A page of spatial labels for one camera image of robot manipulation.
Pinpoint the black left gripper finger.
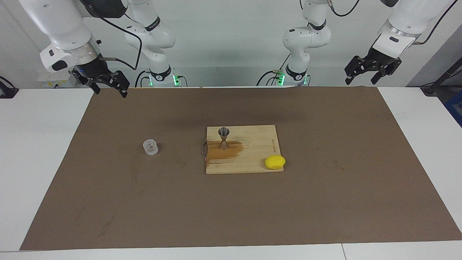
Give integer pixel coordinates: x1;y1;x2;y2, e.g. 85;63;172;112
344;55;371;86
371;59;402;85

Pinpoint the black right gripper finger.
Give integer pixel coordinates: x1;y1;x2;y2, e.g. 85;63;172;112
104;70;131;99
71;69;101;95

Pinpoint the clear glass cup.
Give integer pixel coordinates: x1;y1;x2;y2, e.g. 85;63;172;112
143;139;160;156

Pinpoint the steel double jigger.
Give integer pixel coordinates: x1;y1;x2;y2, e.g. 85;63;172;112
218;127;230;151

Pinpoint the blue box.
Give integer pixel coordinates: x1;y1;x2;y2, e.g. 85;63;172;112
444;90;462;127

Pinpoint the yellow lemon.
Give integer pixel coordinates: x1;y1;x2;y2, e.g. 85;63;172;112
265;155;286;170

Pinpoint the wooden cutting board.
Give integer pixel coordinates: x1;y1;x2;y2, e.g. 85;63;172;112
201;125;284;175

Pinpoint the brown table mat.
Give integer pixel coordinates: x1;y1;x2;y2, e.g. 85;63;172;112
20;86;462;251

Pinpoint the black right base cable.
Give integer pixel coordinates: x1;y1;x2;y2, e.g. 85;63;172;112
135;70;150;88

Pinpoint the black base cable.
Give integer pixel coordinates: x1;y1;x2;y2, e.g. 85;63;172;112
135;70;150;88
256;54;291;86

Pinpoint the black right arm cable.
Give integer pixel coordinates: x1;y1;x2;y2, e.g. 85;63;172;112
97;14;143;71

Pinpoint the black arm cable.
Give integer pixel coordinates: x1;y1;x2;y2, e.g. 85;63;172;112
97;14;143;71
327;0;458;46

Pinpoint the white wall socket box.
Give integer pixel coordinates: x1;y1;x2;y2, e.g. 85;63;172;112
37;70;77;88

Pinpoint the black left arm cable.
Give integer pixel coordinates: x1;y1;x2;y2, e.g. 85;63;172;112
327;0;458;46

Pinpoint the black stand bracket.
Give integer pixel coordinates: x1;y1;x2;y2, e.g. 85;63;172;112
420;60;462;96

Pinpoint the black clamp mount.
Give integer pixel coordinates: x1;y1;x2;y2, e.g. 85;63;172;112
0;76;19;99

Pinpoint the black left base cable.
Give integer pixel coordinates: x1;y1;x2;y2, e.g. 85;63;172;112
256;54;291;86

